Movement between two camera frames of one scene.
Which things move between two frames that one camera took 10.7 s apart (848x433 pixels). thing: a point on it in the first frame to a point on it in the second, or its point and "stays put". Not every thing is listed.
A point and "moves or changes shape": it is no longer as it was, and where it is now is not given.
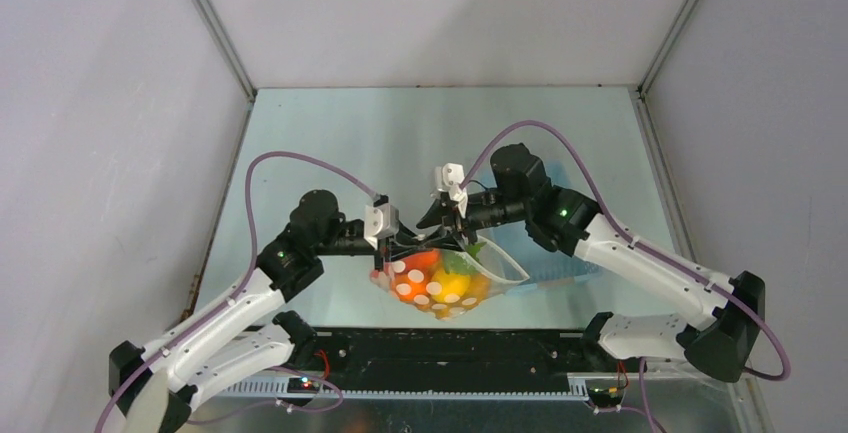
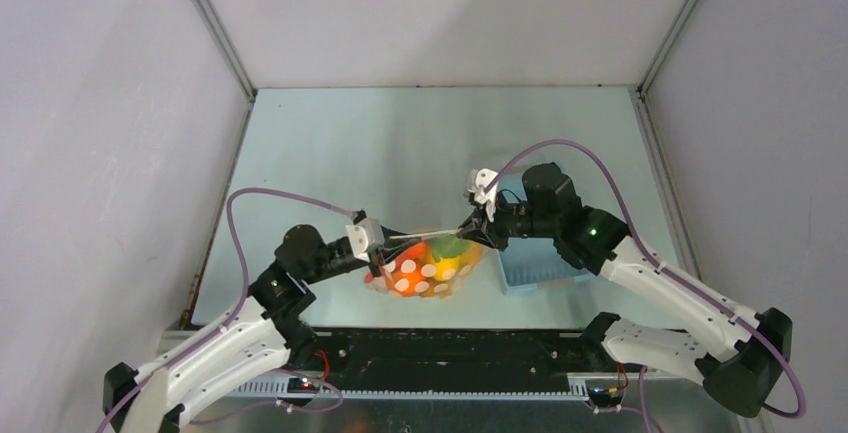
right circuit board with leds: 605,394 stays put
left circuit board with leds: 302,385 stays put
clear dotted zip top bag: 447,281 moves or changes shape
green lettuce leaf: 463,262 moves or changes shape
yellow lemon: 450,284 to 446,268
